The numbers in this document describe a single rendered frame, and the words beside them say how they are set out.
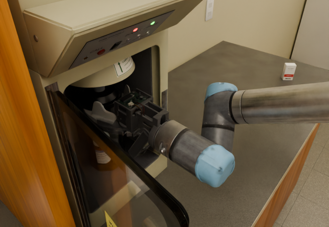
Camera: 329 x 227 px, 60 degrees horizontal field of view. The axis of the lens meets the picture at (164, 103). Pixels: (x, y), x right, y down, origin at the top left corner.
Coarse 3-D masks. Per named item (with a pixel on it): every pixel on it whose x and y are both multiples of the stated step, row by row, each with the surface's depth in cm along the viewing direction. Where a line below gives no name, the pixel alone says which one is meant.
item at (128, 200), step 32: (64, 96) 43; (64, 128) 48; (96, 128) 37; (96, 160) 40; (128, 160) 32; (96, 192) 47; (128, 192) 34; (160, 192) 28; (96, 224) 57; (128, 224) 40; (160, 224) 30
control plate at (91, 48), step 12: (168, 12) 49; (144, 24) 47; (156, 24) 51; (108, 36) 41; (120, 36) 45; (132, 36) 49; (144, 36) 54; (84, 48) 39; (96, 48) 43; (108, 48) 47; (84, 60) 45
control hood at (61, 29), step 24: (72, 0) 42; (96, 0) 42; (120, 0) 42; (144, 0) 42; (168, 0) 44; (192, 0) 52; (48, 24) 36; (72, 24) 34; (96, 24) 35; (120, 24) 40; (168, 24) 58; (48, 48) 38; (72, 48) 37; (48, 72) 42
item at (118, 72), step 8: (120, 64) 61; (128, 64) 63; (96, 72) 59; (104, 72) 59; (112, 72) 60; (120, 72) 61; (128, 72) 63; (80, 80) 59; (88, 80) 59; (96, 80) 59; (104, 80) 59; (112, 80) 60; (120, 80) 61
